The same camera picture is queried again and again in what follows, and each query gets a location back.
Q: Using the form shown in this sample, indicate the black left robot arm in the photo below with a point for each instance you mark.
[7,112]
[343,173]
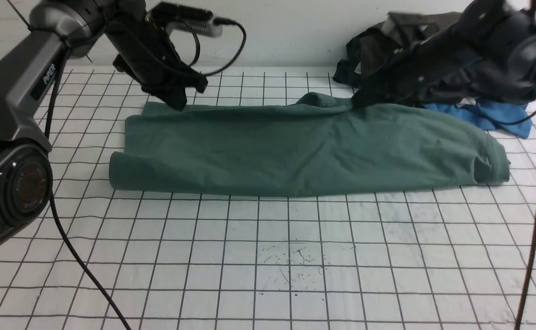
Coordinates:
[61,30]

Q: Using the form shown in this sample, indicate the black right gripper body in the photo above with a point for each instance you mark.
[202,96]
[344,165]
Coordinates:
[399,80]

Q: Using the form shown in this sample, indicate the dark grey crumpled garment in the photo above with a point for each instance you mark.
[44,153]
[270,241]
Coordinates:
[370,49]

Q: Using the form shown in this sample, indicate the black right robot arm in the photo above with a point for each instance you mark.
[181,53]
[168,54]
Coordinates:
[487,30]

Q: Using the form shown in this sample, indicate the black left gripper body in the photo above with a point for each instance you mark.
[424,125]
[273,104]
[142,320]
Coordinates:
[168,85]

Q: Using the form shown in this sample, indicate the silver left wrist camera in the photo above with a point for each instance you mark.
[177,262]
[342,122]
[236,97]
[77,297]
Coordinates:
[190,20]

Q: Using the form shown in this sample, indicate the green long-sleeve top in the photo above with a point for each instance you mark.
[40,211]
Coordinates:
[318,146]

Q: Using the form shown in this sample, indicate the blue garment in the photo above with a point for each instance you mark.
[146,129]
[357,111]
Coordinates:
[489,115]

